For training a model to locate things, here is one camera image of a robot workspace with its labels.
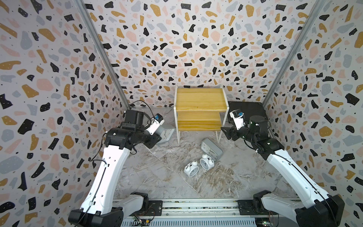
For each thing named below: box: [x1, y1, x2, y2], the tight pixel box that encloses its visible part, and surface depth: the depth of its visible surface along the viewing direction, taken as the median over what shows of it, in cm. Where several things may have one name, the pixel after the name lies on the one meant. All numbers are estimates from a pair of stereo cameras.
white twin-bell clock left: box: [183, 160, 200, 178], surface depth 82 cm
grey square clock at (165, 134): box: [154, 125, 175, 145], surface depth 77 cm
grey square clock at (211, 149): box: [200, 137, 224, 162], surface depth 91 cm
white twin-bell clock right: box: [199, 153, 215, 171], surface depth 85 cm
